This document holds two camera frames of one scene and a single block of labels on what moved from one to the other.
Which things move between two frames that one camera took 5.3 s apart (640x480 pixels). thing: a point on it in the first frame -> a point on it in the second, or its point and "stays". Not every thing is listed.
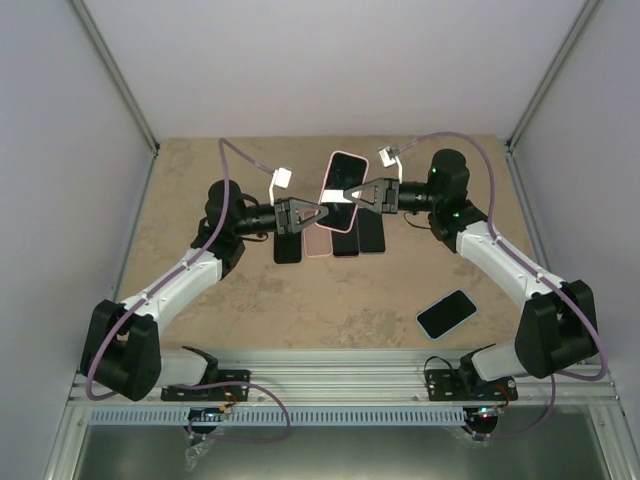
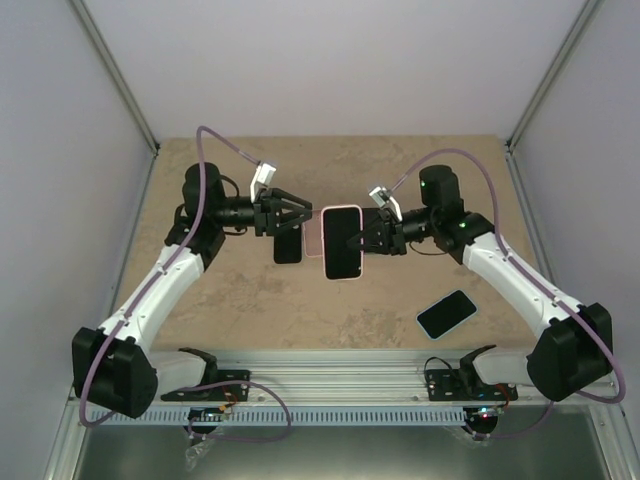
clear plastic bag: [195, 451] stays
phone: [346, 172] -> [342, 227]
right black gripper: [387, 195] -> [390, 235]
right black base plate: [449, 385] stays
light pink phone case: [317, 241] stays
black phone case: [287, 247] stays
